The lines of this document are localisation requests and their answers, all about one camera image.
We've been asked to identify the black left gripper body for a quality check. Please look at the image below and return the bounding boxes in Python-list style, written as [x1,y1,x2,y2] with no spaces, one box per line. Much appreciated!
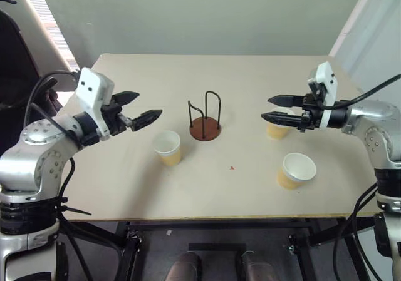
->
[100,101,135,137]

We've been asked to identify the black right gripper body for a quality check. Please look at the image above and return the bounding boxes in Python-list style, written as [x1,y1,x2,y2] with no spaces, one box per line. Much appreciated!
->
[298,93,323,134]

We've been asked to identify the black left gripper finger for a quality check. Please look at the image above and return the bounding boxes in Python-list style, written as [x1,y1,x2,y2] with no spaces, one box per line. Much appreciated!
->
[129,109,164,133]
[110,90,140,106]

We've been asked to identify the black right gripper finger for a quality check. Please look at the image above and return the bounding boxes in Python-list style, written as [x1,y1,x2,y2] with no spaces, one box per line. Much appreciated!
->
[260,111,303,128]
[268,95,305,108]

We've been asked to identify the yellow paper cup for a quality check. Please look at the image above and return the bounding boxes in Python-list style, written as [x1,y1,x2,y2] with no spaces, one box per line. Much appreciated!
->
[153,130,182,166]
[276,152,317,191]
[265,107,293,140]

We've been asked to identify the black chair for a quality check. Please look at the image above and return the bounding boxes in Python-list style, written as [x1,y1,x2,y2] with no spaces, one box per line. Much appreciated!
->
[0,0,66,156]

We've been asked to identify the dark rounded robot foot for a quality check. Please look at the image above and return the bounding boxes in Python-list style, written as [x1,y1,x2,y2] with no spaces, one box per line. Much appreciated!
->
[165,251,203,281]
[241,251,277,281]

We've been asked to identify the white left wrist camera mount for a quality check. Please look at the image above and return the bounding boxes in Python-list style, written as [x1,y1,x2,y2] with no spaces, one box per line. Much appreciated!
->
[75,67,115,137]

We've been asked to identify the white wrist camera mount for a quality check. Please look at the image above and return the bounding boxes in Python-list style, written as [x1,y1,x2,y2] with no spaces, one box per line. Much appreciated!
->
[75,67,115,137]
[306,61,338,128]

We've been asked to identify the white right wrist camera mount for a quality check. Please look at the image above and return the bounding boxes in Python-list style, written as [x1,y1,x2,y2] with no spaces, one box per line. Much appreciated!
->
[306,61,338,128]

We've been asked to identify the wire cup rack brown base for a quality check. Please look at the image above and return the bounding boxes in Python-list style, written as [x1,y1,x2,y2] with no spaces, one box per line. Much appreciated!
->
[187,90,223,142]

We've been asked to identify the black cable tie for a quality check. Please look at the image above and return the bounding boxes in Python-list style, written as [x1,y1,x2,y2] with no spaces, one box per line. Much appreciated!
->
[53,195,93,217]

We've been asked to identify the black metal table frame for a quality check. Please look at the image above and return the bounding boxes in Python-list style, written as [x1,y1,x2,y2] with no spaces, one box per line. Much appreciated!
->
[56,212,386,281]

